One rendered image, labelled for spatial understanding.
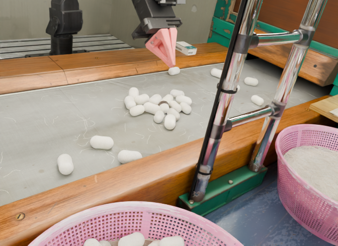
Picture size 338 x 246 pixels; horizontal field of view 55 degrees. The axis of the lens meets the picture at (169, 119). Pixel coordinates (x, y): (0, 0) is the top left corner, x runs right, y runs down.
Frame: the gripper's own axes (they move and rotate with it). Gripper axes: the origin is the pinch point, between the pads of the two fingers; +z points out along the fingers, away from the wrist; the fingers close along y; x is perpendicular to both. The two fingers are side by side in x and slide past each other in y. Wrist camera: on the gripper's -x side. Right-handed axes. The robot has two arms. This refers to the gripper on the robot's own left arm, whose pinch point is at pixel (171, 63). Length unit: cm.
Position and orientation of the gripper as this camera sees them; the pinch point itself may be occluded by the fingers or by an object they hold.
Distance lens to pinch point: 71.0
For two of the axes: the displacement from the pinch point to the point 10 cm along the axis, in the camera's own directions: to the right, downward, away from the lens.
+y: 7.6, -2.0, 6.2
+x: -5.4, 3.4, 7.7
